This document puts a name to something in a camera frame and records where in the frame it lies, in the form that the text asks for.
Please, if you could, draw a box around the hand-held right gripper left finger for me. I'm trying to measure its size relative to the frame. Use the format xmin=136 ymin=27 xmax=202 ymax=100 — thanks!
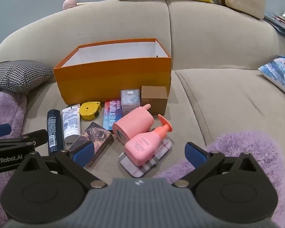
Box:
xmin=15 ymin=141 xmax=107 ymax=189

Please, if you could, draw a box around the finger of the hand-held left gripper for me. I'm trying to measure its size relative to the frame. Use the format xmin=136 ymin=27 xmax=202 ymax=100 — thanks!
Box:
xmin=0 ymin=124 xmax=12 ymax=139
xmin=0 ymin=129 xmax=48 ymax=149

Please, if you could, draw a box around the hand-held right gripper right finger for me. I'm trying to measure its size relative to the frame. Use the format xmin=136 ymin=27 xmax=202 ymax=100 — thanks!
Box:
xmin=172 ymin=142 xmax=270 ymax=188

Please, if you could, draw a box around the black bottle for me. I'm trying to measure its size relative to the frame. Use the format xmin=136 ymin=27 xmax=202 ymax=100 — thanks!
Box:
xmin=47 ymin=109 xmax=65 ymax=154

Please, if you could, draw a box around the dark printed card box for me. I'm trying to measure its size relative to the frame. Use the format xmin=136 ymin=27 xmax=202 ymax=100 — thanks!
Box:
xmin=68 ymin=122 xmax=115 ymax=168

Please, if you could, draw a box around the white cream tube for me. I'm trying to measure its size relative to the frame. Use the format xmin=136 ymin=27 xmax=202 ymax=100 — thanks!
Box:
xmin=62 ymin=104 xmax=82 ymax=143

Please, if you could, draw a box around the plaid glasses case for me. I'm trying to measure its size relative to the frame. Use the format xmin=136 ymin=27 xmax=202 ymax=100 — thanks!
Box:
xmin=119 ymin=138 xmax=173 ymax=178

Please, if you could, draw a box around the pink pump bottle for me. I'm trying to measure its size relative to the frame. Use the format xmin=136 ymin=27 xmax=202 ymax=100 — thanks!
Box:
xmin=124 ymin=114 xmax=173 ymax=167

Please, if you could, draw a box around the pink cup with spout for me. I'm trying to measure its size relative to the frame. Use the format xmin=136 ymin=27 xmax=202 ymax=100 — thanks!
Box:
xmin=112 ymin=104 xmax=155 ymax=145

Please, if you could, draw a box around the orange cardboard box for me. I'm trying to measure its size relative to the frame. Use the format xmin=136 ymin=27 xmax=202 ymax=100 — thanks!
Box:
xmin=53 ymin=38 xmax=172 ymax=105

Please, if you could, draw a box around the purple fluffy cloth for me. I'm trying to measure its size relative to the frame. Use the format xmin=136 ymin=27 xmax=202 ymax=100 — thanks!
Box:
xmin=154 ymin=131 xmax=285 ymax=228
xmin=0 ymin=91 xmax=28 ymax=221

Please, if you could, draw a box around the yellow tape measure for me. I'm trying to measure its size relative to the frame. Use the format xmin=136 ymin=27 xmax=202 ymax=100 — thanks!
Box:
xmin=79 ymin=101 xmax=102 ymax=121

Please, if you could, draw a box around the red and blue card box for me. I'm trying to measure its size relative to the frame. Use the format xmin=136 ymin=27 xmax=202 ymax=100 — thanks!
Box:
xmin=102 ymin=99 xmax=123 ymax=131

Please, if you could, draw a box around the houndstooth cushion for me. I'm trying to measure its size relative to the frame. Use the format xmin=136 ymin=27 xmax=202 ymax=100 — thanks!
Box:
xmin=0 ymin=60 xmax=55 ymax=93

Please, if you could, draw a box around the beige sofa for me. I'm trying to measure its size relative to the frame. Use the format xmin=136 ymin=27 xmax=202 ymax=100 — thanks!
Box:
xmin=0 ymin=0 xmax=285 ymax=228

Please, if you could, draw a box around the small brown cardboard box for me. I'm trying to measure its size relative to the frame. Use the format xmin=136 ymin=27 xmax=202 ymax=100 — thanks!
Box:
xmin=141 ymin=85 xmax=169 ymax=116

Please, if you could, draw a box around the clear plastic box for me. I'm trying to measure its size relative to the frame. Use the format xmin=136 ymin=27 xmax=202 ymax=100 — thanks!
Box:
xmin=120 ymin=89 xmax=141 ymax=117

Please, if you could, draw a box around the blue printed pillow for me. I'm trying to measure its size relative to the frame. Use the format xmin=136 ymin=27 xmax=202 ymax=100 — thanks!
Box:
xmin=258 ymin=55 xmax=285 ymax=93

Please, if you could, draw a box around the stack of books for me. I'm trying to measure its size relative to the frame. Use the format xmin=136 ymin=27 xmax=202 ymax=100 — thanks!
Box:
xmin=264 ymin=12 xmax=285 ymax=38

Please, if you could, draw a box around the cream bag with brown strap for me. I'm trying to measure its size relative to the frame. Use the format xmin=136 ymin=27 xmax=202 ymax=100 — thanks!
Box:
xmin=218 ymin=0 xmax=266 ymax=20

